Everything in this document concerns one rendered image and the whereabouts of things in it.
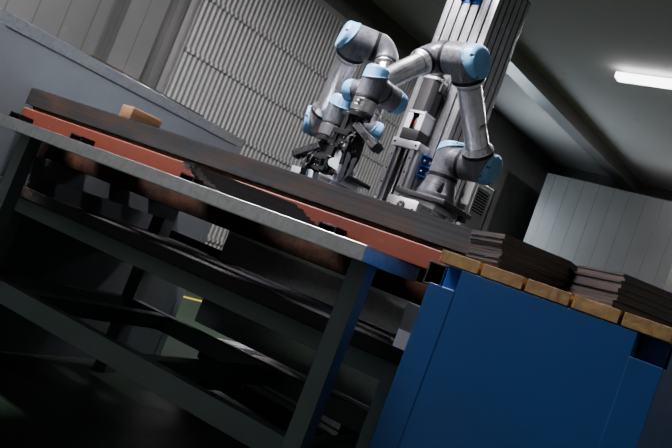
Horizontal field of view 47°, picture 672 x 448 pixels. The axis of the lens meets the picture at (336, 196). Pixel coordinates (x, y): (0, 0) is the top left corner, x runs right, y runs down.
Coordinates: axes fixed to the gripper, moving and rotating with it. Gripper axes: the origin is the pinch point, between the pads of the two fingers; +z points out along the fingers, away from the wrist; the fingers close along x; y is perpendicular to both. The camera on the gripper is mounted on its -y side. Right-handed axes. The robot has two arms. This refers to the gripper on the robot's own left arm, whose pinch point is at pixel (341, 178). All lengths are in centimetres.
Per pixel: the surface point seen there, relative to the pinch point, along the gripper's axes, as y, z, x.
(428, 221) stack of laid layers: -48, 8, 36
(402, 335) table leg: -51, 33, 35
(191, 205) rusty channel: 29.2, 23.3, 23.1
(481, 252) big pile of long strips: -69, 12, 56
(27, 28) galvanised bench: 98, -9, 46
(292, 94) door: 312, -107, -362
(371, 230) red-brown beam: -35, 14, 36
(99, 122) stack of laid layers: 61, 11, 38
